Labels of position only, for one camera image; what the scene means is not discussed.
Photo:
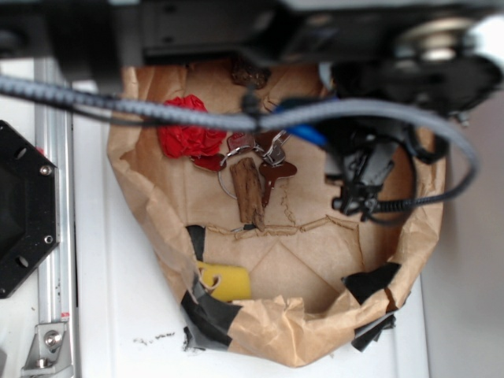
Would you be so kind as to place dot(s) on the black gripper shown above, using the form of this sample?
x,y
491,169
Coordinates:
x,y
362,151

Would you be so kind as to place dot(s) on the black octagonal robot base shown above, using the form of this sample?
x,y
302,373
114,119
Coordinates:
x,y
27,214

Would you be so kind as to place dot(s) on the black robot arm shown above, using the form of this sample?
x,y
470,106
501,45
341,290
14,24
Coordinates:
x,y
401,70

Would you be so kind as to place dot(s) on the silver carabiner clip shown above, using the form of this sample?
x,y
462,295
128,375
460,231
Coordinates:
x,y
269,146

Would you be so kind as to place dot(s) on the brown metal key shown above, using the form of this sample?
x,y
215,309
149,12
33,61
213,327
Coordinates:
x,y
271,174

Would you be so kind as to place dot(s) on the brown wood stick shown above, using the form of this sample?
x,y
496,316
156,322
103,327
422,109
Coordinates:
x,y
248,191

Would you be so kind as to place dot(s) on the dark brown rock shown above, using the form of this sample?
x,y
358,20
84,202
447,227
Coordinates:
x,y
247,74

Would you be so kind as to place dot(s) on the red-headed key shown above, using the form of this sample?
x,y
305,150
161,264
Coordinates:
x,y
240,142

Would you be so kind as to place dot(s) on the brown paper bag container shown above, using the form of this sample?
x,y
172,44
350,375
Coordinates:
x,y
316,276

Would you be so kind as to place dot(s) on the red key tag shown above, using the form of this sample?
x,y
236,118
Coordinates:
x,y
213,163

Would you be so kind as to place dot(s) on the yellow foam sponge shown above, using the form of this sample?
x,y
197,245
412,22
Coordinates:
x,y
225,283

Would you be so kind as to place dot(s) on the crumpled red plastic piece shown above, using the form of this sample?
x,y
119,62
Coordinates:
x,y
189,141

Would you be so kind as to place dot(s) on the white tray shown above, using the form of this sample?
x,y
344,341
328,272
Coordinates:
x,y
130,323

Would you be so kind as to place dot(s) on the aluminium extrusion rail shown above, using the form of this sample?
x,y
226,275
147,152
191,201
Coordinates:
x,y
57,273

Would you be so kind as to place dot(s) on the metal corner bracket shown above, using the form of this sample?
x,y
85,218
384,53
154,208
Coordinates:
x,y
50,352

